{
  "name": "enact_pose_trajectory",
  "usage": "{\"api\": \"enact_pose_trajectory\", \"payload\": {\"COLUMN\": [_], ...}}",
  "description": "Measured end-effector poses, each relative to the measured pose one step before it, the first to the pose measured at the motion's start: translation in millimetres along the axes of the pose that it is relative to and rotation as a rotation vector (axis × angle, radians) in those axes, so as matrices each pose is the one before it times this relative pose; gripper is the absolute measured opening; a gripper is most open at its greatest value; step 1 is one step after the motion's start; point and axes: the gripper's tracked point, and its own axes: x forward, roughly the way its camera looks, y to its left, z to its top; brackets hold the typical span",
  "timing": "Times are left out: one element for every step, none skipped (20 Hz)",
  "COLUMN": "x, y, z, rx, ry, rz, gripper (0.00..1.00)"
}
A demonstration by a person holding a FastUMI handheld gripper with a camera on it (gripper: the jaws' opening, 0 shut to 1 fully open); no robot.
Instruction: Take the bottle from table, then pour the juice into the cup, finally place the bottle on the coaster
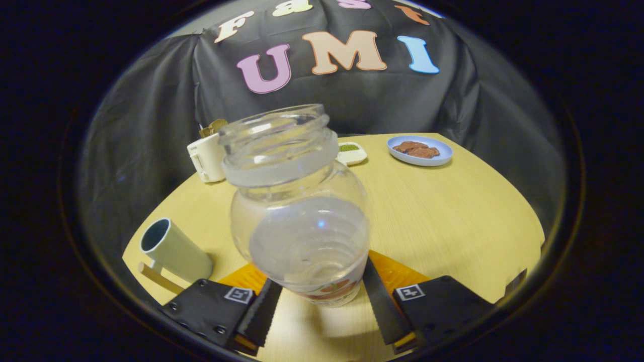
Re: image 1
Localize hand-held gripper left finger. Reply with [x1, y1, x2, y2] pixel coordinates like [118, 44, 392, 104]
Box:
[162, 262, 284, 356]

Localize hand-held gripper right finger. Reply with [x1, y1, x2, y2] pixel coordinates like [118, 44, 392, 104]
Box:
[363, 250, 499, 354]

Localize pale green cup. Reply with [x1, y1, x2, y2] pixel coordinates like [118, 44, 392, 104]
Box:
[138, 217, 214, 295]

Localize clear plastic juice bottle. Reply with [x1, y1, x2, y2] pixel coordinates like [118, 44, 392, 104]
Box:
[217, 104, 371, 308]

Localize wooden table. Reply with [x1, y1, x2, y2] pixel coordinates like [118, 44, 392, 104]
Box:
[122, 133, 545, 362]

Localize white divided dish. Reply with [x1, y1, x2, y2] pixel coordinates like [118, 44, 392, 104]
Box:
[336, 142, 368, 166]

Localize cream toaster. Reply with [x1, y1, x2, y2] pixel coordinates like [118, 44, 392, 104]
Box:
[187, 132, 227, 184]

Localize pale blue plate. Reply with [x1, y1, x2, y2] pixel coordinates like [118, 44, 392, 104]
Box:
[386, 135, 454, 167]

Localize brown toast slice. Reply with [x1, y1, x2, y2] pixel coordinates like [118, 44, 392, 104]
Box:
[199, 119, 228, 138]

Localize black backdrop cloth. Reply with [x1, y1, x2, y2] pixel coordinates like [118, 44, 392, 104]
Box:
[75, 0, 567, 282]

